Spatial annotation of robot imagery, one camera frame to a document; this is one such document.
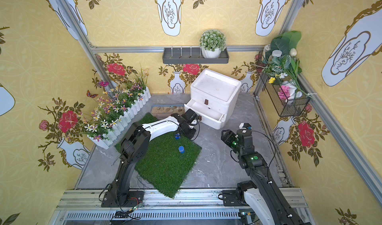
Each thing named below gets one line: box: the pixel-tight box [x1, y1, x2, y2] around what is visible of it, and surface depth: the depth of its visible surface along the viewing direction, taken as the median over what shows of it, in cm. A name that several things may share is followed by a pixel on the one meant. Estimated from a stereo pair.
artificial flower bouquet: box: [261, 30, 311, 100], surface depth 77 cm
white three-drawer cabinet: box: [184, 68, 242, 130], surface depth 93 cm
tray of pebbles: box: [150, 103, 186, 118], surface depth 110 cm
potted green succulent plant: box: [199, 28, 227, 59], surface depth 76 cm
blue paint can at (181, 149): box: [178, 145, 186, 154], surface depth 90 cm
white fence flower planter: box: [84, 64, 152, 150], surface depth 93 cm
